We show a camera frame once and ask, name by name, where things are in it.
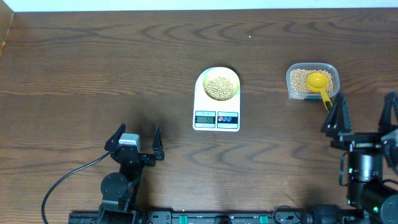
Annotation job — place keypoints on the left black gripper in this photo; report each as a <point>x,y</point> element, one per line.
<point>158,153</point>

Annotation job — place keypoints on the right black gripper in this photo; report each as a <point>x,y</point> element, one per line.
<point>354,140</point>

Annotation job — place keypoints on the yellow measuring scoop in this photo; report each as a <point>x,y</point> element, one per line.
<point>317,83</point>

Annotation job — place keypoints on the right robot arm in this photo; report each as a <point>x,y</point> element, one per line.
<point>361,165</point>

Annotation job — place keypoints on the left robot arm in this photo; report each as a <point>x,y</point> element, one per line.
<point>120,188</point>

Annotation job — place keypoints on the white digital kitchen scale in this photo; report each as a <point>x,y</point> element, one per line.
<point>212,115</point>

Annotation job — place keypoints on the soybeans in bowl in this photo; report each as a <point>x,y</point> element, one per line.
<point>220,89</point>

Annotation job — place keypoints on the yellow plastic bowl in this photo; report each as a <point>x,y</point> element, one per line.
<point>228,73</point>

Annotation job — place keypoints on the green tape piece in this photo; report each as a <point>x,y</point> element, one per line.
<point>312,99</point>

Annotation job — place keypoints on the clear plastic container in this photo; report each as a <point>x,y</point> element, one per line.
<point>312,66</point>

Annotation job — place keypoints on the soybeans in container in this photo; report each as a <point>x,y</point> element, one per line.
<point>298,78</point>

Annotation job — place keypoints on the wooden side panel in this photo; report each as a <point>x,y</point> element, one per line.
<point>6,19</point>

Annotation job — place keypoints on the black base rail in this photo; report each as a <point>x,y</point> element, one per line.
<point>167,217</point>

